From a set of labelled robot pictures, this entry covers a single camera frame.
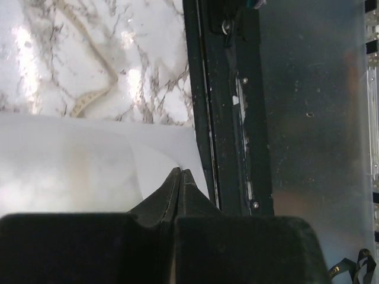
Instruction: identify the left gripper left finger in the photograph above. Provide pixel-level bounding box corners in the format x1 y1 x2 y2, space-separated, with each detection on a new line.
1 168 181 283

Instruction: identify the white wrapping paper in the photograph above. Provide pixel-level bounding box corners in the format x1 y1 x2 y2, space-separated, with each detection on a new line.
1 113 209 215

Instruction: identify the cream ribbon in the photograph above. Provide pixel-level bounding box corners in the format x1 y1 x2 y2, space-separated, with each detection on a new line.
56 1 118 117

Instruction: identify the aluminium frame rail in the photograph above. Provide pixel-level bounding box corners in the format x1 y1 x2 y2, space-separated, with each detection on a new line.
362 0 379 214

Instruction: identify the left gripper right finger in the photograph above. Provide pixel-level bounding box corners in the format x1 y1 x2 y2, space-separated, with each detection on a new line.
174 170 329 283

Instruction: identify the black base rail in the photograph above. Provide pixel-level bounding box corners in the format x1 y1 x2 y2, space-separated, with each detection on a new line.
183 1 274 216

